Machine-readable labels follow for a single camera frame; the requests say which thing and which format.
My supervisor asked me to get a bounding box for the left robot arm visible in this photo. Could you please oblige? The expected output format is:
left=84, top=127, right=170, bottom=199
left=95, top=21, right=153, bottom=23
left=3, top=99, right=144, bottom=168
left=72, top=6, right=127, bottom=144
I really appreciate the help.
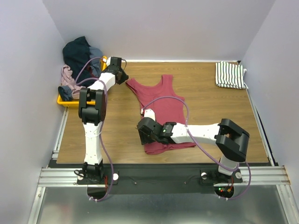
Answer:
left=75, top=65, right=128, bottom=184

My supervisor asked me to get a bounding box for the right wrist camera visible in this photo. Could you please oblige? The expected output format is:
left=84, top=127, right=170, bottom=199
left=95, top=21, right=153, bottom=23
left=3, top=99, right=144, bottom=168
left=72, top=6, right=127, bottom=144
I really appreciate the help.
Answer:
left=141, top=108, right=156, bottom=121

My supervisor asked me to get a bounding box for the aluminium frame rail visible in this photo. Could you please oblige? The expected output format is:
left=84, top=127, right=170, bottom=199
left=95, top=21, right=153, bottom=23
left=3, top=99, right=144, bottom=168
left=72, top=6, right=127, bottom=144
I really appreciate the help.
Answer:
left=38, top=166, right=291, bottom=188

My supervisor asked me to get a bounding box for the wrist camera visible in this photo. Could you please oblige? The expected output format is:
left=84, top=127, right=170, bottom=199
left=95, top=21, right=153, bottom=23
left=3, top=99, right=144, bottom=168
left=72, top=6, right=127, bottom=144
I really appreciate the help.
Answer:
left=106, top=56, right=122, bottom=67
left=141, top=108, right=156, bottom=121

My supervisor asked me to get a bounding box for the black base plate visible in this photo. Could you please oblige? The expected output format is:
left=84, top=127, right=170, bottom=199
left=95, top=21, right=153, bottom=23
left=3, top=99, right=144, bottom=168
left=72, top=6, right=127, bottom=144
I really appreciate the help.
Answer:
left=77, top=163, right=243, bottom=194

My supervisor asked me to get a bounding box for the striped folded tank top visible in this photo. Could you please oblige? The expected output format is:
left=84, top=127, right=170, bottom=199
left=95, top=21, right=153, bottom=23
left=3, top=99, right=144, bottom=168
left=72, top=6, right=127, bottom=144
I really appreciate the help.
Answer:
left=215, top=61, right=248, bottom=90

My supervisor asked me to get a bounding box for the yellow plastic bin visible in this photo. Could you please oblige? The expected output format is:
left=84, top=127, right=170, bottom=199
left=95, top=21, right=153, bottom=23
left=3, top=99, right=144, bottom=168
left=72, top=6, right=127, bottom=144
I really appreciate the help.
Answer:
left=57, top=56, right=107, bottom=108

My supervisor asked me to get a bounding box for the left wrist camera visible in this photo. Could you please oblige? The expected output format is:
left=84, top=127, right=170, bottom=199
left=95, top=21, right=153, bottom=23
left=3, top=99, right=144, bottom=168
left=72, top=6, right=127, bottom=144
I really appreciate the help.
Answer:
left=106, top=56, right=122, bottom=67

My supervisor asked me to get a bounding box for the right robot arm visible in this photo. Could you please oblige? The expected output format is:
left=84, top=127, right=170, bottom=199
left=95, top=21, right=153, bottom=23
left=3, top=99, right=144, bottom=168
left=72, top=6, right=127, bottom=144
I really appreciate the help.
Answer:
left=137, top=117, right=250, bottom=184

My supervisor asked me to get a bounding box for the grey blue garment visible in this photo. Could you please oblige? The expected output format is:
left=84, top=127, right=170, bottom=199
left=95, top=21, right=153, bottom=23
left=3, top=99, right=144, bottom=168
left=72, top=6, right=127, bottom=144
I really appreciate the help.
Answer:
left=89, top=46, right=103, bottom=77

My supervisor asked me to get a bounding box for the pink garment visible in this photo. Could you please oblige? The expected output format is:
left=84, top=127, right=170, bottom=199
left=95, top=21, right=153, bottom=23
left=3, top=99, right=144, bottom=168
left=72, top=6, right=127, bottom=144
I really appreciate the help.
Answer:
left=59, top=64, right=83, bottom=101

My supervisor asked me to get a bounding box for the dark navy garment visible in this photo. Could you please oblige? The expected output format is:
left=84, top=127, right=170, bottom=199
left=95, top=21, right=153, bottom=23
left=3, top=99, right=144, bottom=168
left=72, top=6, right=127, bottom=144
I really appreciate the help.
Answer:
left=63, top=36, right=97, bottom=87

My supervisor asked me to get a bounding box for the red tank top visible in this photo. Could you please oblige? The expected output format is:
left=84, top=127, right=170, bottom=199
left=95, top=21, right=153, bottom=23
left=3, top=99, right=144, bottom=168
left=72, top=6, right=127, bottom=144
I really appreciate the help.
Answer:
left=125, top=74, right=196, bottom=155

